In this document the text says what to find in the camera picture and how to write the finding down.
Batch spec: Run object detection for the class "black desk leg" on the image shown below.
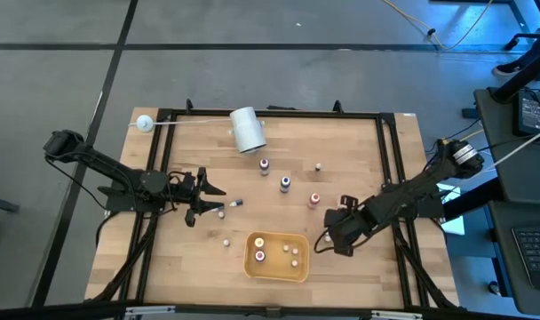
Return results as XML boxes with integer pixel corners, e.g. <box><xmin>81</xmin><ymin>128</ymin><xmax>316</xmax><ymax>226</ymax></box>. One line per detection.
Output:
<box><xmin>491</xmin><ymin>21</ymin><xmax>540</xmax><ymax>104</ymax></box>

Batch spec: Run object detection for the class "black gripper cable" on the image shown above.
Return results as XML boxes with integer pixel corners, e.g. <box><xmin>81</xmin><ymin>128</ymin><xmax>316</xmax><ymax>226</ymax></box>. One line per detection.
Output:
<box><xmin>313</xmin><ymin>228</ymin><xmax>342</xmax><ymax>256</ymax></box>

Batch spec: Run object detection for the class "black power adapter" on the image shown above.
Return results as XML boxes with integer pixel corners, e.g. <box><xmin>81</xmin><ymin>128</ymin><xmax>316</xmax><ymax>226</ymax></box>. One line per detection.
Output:
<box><xmin>512</xmin><ymin>90</ymin><xmax>540</xmax><ymax>138</ymax></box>

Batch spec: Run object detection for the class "black aluminium table frame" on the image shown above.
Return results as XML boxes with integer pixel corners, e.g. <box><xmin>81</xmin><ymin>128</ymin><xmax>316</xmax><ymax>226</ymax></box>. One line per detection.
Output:
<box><xmin>85</xmin><ymin>98</ymin><xmax>465</xmax><ymax>312</ymax></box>

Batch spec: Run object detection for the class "yellow floor cable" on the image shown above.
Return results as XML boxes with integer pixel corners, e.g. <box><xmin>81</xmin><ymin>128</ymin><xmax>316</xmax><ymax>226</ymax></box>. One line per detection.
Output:
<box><xmin>380</xmin><ymin>0</ymin><xmax>496</xmax><ymax>52</ymax></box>

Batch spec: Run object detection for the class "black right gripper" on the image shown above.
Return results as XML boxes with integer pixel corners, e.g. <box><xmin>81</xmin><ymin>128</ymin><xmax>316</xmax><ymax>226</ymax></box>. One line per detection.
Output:
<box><xmin>324</xmin><ymin>194</ymin><xmax>380</xmax><ymax>258</ymax></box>

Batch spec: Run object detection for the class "yellow plastic bin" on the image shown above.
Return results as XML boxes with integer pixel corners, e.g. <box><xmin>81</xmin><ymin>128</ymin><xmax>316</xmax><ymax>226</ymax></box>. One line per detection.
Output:
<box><xmin>243</xmin><ymin>230</ymin><xmax>311</xmax><ymax>284</ymax></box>

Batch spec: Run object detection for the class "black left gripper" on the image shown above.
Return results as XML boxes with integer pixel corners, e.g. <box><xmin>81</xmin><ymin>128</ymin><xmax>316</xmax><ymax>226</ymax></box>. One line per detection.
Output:
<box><xmin>174</xmin><ymin>166</ymin><xmax>227</xmax><ymax>228</ymax></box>

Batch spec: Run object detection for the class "white cable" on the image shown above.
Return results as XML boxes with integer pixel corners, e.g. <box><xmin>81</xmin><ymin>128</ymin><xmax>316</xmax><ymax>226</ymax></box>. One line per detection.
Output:
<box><xmin>482</xmin><ymin>127</ymin><xmax>540</xmax><ymax>175</ymax></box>

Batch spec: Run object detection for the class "white round puck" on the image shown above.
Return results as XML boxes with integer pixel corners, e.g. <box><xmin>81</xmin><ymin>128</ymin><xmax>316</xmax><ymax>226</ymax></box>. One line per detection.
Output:
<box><xmin>136</xmin><ymin>114</ymin><xmax>155</xmax><ymax>133</ymax></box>

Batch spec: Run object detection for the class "white rod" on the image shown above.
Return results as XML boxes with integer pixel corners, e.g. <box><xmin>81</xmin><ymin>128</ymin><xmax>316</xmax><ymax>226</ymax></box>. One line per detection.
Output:
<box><xmin>127</xmin><ymin>117</ymin><xmax>232</xmax><ymax>128</ymax></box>

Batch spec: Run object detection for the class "black rig beam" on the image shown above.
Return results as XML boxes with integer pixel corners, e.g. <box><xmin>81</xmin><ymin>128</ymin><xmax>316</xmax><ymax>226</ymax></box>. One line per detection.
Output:
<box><xmin>0</xmin><ymin>300</ymin><xmax>540</xmax><ymax>320</ymax></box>

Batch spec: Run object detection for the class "white cylinder roll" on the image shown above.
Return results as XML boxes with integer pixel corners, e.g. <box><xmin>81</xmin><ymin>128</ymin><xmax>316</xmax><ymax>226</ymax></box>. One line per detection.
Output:
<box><xmin>228</xmin><ymin>105</ymin><xmax>268</xmax><ymax>155</ymax></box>

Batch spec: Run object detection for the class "black desk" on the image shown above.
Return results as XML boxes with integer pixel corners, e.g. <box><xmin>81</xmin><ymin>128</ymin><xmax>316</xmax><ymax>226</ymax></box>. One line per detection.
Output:
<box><xmin>472</xmin><ymin>86</ymin><xmax>540</xmax><ymax>202</ymax></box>
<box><xmin>486</xmin><ymin>199</ymin><xmax>540</xmax><ymax>317</ymax></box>

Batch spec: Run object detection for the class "person's shoe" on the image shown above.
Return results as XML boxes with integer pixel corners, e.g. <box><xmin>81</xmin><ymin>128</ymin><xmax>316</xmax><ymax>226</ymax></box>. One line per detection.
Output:
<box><xmin>491</xmin><ymin>61</ymin><xmax>522</xmax><ymax>77</ymax></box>

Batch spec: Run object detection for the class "black keyboard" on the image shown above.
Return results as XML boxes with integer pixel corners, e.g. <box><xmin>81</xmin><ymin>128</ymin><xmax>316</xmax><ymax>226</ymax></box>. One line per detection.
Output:
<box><xmin>511</xmin><ymin>225</ymin><xmax>540</xmax><ymax>291</ymax></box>

